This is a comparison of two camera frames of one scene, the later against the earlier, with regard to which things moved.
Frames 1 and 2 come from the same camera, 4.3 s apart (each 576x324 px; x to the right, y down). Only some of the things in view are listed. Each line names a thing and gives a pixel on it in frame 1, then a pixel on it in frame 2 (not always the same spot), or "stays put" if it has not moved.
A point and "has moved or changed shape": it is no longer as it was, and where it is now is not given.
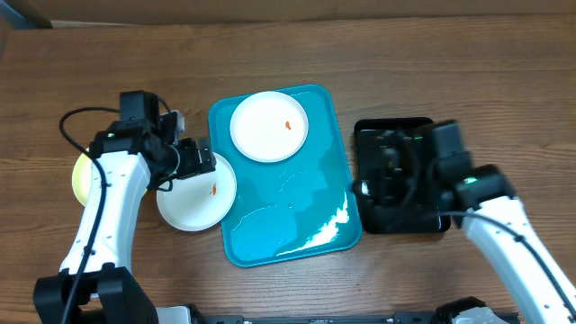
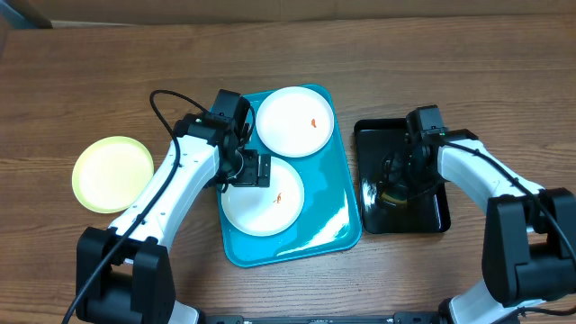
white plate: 200,202 has moved or changed shape
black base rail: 432,317 stays put
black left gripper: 195,165 -> 257,175
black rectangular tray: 395,182 stays put
